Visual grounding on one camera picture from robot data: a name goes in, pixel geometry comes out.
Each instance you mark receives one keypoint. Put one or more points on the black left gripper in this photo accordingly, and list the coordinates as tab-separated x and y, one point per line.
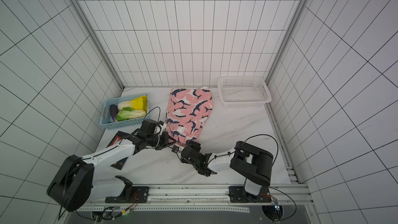
166	138

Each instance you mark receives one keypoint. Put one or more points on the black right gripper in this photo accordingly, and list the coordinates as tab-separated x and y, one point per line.
182	152

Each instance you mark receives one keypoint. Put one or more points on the pink shark print shorts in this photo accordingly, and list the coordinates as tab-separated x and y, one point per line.
187	112

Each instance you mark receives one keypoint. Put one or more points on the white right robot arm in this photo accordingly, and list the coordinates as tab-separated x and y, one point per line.
251	162

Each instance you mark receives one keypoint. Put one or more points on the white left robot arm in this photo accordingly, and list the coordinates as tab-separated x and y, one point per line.
77	180

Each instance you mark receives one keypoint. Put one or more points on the black Krax chips bag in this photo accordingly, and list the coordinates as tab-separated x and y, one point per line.
119	154

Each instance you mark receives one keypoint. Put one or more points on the green napa cabbage toy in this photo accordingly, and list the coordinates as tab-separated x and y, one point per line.
129	113

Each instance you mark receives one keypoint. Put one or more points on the yellow napa cabbage toy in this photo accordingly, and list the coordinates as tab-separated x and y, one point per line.
139	103

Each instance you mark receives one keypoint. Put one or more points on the blue plastic basket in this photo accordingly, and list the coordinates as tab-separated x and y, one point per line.
106	121

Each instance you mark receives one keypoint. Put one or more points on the purple eggplant toy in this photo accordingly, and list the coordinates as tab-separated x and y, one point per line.
113	110

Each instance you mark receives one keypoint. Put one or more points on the white plastic mesh basket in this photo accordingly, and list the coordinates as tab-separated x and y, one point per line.
243	91

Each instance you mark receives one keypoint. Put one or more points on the small green circuit board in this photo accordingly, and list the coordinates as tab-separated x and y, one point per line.
276	205

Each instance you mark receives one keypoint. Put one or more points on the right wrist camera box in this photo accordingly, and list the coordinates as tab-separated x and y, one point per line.
176	149

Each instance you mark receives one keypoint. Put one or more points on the aluminium mounting rail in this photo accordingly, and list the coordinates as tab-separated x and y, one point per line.
201	198

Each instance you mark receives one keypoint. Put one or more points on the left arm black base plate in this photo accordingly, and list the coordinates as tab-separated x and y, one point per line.
136	194

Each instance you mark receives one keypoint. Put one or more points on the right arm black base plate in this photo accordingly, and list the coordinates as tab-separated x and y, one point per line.
238	194

